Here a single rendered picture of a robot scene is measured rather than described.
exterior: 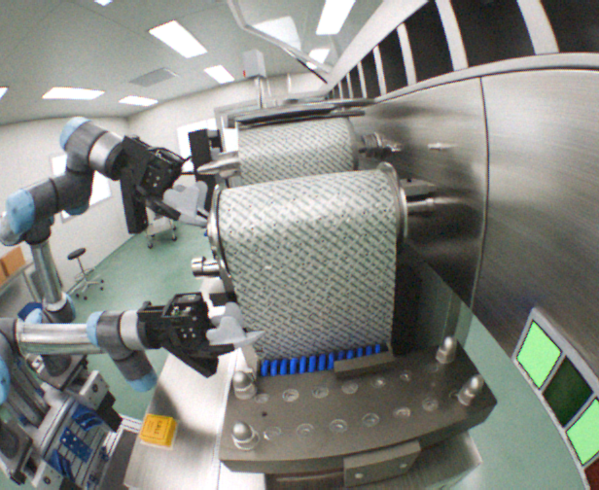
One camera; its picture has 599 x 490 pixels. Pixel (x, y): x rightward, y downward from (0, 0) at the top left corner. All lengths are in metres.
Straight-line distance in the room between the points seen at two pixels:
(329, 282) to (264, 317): 0.11
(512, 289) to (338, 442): 0.28
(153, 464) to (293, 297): 0.45
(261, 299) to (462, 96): 0.39
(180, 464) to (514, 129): 0.69
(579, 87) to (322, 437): 0.46
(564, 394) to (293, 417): 0.34
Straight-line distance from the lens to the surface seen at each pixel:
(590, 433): 0.28
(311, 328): 0.44
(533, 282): 0.29
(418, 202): 0.45
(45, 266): 1.02
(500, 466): 1.61
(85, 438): 1.28
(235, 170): 0.64
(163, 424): 0.61
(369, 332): 0.47
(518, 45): 0.39
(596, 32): 0.33
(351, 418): 0.40
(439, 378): 0.45
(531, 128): 0.28
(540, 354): 0.30
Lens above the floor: 1.37
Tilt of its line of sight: 22 degrees down
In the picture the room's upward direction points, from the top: 8 degrees counter-clockwise
